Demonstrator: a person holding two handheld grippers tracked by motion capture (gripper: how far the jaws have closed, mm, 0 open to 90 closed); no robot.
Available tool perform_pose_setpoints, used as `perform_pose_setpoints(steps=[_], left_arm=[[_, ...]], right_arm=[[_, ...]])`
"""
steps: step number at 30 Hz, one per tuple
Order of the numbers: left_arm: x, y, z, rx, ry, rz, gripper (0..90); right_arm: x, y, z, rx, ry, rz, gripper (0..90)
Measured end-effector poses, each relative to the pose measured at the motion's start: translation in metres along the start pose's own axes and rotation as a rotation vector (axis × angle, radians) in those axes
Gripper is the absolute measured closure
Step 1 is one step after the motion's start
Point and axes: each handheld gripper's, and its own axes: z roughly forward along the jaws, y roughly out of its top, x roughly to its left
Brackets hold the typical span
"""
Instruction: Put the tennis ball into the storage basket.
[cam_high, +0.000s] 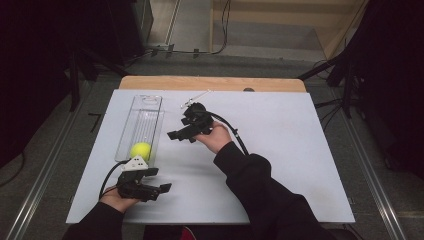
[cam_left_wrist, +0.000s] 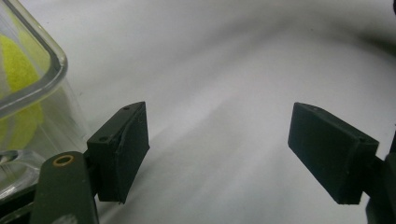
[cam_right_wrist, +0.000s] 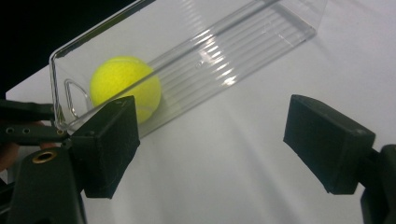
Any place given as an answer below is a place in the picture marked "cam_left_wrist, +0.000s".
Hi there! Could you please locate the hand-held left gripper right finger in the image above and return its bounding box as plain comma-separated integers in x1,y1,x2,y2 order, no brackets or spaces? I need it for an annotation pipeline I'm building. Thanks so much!
287,102,380,206

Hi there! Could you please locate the yellow tennis ball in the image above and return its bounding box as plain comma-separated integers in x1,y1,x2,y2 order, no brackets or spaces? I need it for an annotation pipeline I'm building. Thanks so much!
0,33,45,151

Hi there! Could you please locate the clear plastic container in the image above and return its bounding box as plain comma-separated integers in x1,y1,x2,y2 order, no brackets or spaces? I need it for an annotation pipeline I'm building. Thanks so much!
0,0,92,200

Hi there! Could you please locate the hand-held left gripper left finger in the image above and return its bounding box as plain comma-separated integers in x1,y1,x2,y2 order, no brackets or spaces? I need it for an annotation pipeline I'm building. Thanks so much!
86,101,150,205

